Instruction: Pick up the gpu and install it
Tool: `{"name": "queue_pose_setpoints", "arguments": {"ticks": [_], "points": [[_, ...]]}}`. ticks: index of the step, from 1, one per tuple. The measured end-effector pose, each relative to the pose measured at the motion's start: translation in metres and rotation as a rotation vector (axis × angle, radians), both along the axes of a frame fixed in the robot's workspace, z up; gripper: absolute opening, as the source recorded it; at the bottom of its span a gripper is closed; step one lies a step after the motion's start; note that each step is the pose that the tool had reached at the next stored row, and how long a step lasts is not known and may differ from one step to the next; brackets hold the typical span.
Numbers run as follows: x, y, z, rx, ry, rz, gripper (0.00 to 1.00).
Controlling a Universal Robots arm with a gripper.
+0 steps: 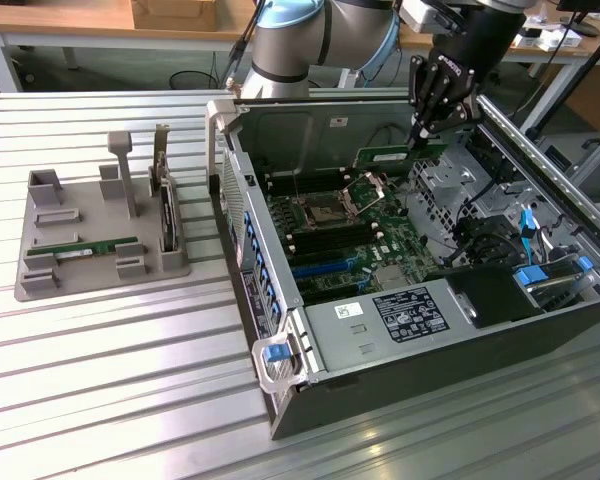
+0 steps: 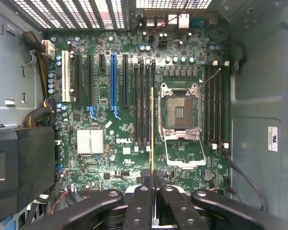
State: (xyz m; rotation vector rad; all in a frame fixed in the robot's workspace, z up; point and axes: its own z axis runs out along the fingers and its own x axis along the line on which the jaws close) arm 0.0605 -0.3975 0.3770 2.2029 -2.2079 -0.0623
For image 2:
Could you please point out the short black expansion slot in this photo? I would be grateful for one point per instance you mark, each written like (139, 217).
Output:
(101, 62)

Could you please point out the white power connector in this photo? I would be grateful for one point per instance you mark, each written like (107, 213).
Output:
(48, 48)

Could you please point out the metal socket cover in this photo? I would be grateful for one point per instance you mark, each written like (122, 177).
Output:
(186, 163)

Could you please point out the black RAM slot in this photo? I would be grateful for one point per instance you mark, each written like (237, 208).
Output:
(224, 107)
(207, 107)
(213, 107)
(142, 95)
(147, 95)
(153, 74)
(218, 107)
(136, 95)

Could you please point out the coin cell battery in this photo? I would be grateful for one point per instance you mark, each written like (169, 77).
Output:
(208, 175)

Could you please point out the thin metal locking lever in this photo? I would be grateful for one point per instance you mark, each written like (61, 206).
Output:
(211, 76)

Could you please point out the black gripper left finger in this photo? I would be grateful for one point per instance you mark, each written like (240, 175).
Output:
(139, 208)

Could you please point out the white expansion slot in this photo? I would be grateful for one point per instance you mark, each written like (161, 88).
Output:
(66, 76)

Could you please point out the silver chipset heatsink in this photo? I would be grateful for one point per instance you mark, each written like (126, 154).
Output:
(90, 141)

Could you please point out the open black PC case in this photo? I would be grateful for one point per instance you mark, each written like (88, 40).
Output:
(259, 72)

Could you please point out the long black expansion slot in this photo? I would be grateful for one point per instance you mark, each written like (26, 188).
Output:
(90, 81)
(125, 81)
(78, 81)

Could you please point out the blue expansion slot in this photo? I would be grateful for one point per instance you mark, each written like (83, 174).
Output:
(113, 81)

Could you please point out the green motherboard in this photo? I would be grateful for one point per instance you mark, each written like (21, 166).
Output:
(98, 115)

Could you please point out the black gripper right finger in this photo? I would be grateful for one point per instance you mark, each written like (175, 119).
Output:
(175, 210)

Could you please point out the CPU socket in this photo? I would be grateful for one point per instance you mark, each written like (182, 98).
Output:
(182, 112)

